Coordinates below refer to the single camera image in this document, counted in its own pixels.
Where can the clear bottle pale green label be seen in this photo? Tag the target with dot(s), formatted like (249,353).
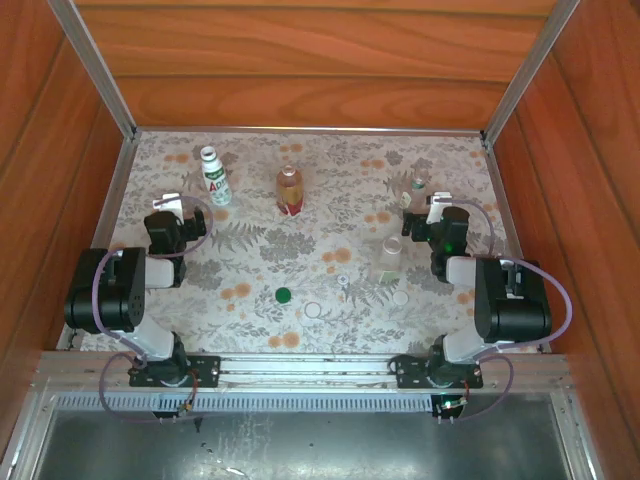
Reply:
(390,255)

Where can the white bottle green red label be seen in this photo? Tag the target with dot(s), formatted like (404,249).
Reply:
(217,185)

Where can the small clear bottle green band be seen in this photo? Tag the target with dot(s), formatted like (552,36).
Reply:
(419,181)

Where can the plain white bottle cap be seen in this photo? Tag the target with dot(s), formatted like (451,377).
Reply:
(400,298)

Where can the white cap blue print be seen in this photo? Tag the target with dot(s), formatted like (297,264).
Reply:
(343,280)

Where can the amber tea bottle red label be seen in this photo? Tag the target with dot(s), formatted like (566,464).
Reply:
(290,195)

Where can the green bottle cap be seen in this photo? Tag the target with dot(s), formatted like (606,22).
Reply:
(283,296)

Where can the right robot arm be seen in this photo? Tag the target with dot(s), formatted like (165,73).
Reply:
(510,310)

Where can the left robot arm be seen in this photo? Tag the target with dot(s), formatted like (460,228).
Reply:
(107,295)

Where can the floral tablecloth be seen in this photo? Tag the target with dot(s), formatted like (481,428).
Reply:
(310,235)

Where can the small board with green light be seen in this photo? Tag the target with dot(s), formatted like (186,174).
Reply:
(450,404)

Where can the grey sheet metal panel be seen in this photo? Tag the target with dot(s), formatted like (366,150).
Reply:
(300,445)

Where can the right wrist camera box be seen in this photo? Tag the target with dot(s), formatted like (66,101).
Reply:
(436,212)

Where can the aluminium side rail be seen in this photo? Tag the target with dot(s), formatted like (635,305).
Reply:
(107,220)
(510,220)

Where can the aluminium frame cross bar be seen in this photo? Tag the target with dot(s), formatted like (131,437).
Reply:
(310,131)

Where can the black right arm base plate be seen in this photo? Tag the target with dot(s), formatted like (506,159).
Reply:
(412,372)

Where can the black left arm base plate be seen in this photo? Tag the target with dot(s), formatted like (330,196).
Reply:
(205,372)

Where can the aluminium mounting rail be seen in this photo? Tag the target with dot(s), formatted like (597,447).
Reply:
(305,367)

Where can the aluminium frame post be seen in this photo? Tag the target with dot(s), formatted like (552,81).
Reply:
(95,65)
(530,65)

